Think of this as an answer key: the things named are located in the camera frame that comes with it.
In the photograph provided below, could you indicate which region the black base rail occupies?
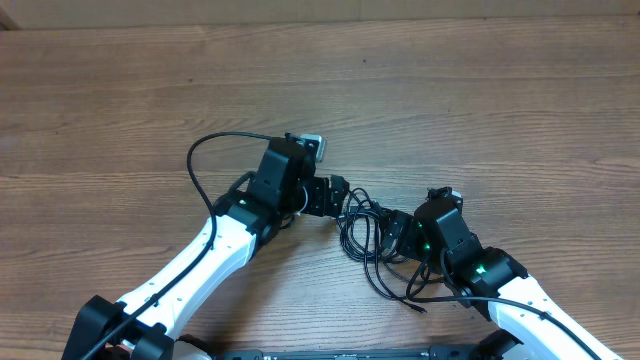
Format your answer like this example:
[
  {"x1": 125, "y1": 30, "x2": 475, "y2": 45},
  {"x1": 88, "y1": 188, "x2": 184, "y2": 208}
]
[{"x1": 209, "y1": 344, "x2": 481, "y2": 360}]

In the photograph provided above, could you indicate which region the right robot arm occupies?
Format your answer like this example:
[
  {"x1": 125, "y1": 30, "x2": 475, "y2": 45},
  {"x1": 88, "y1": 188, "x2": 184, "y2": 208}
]
[{"x1": 373, "y1": 187, "x2": 617, "y2": 359}]

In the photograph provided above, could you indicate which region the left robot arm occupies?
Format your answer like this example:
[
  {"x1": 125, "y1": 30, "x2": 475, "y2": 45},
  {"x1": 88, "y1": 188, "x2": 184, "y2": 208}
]
[{"x1": 63, "y1": 133, "x2": 349, "y2": 359}]

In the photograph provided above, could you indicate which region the black usb cable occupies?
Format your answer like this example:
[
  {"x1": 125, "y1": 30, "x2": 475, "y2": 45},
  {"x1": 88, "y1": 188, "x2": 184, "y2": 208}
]
[{"x1": 335, "y1": 187, "x2": 429, "y2": 315}]

